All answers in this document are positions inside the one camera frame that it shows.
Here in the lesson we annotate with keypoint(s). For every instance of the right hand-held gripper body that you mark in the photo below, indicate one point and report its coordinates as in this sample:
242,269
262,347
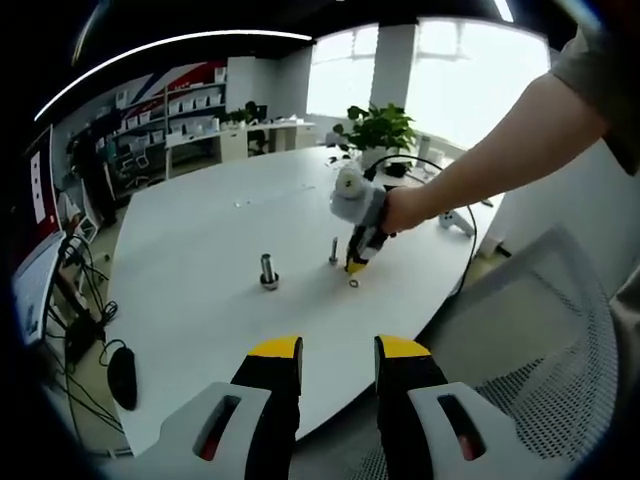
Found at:
357,205

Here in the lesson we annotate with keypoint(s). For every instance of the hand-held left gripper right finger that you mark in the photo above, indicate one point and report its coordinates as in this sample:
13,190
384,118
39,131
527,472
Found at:
405,400

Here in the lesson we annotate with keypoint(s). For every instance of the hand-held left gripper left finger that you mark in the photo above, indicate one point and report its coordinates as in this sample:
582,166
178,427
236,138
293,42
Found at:
270,400

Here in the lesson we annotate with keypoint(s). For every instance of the thin steel threaded stud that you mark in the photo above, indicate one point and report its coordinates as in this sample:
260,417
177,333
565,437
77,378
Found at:
334,250

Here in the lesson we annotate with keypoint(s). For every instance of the person's right hand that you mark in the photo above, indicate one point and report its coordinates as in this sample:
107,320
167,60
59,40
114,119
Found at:
410,210

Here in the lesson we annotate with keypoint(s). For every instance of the black round device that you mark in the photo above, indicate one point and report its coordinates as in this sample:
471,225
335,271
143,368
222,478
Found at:
397,169

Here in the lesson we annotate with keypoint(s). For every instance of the large potted green plant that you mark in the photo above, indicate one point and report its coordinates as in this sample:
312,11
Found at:
380,130

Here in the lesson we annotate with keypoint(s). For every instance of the white handheld controller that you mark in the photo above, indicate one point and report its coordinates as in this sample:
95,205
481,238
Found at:
455,222

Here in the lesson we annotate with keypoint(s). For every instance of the thick steel bolt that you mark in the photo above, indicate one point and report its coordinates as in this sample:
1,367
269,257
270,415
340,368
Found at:
269,272

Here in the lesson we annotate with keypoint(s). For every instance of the low white cabinet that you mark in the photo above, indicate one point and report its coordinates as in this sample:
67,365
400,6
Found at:
270,137

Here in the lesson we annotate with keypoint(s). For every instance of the grey mesh office chair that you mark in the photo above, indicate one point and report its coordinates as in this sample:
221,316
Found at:
540,350

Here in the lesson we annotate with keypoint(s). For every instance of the small potted green plant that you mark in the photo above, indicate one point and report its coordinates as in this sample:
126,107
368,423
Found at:
242,114

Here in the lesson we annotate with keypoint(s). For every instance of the black oval floor object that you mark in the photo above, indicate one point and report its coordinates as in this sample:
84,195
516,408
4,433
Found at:
123,377

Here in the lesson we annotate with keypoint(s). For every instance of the white trestle desk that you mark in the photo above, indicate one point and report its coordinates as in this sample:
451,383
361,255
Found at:
192,145

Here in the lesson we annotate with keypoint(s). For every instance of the shelf with white bins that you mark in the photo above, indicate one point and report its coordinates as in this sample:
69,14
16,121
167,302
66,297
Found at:
170,107

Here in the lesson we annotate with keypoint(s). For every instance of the small computer monitor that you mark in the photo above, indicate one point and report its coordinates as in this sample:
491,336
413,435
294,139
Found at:
37,290

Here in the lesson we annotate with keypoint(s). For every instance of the long ceiling light strip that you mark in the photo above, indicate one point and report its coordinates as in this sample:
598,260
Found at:
150,52

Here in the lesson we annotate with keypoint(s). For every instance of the person's grey shirt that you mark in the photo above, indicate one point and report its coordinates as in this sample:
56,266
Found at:
600,75

